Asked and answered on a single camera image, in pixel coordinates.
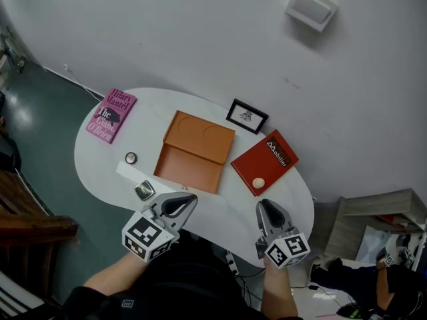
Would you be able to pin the pink book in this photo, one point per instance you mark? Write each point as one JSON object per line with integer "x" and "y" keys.
{"x": 111, "y": 115}

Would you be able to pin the white curved table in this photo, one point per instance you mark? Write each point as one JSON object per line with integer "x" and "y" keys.
{"x": 230, "y": 215}

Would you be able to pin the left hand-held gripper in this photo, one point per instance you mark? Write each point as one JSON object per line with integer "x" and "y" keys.
{"x": 146, "y": 237}

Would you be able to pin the red book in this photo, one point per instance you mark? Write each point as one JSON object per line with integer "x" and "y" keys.
{"x": 257, "y": 162}

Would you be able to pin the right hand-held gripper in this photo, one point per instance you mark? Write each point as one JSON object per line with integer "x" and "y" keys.
{"x": 287, "y": 248}

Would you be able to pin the black picture frame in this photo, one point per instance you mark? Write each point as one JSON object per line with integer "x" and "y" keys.
{"x": 247, "y": 116}

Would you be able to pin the orange leather tray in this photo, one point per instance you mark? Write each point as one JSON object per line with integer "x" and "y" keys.
{"x": 193, "y": 155}

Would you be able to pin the white paper sheet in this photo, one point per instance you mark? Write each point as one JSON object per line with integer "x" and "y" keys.
{"x": 370, "y": 245}

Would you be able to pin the grey wooden shelf unit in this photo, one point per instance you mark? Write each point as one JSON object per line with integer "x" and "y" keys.
{"x": 350, "y": 232}

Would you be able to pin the small round silver object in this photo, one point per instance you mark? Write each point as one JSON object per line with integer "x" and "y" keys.
{"x": 131, "y": 157}

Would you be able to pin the person's black shirt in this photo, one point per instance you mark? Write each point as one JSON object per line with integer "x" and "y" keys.
{"x": 187, "y": 278}

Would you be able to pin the person's right forearm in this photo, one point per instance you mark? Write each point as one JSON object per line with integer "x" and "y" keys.
{"x": 280, "y": 292}

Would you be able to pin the small beige round object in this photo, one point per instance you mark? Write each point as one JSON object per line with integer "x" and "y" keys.
{"x": 259, "y": 183}

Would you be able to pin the grey upright stand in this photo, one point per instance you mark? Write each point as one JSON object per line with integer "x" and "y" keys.
{"x": 10, "y": 52}

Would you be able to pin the brown wooden staircase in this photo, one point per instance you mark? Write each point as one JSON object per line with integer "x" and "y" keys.
{"x": 30, "y": 232}

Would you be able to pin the person's left forearm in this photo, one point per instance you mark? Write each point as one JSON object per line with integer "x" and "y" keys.
{"x": 113, "y": 272}

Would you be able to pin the small square dark box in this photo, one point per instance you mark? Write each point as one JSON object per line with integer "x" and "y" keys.
{"x": 144, "y": 190}

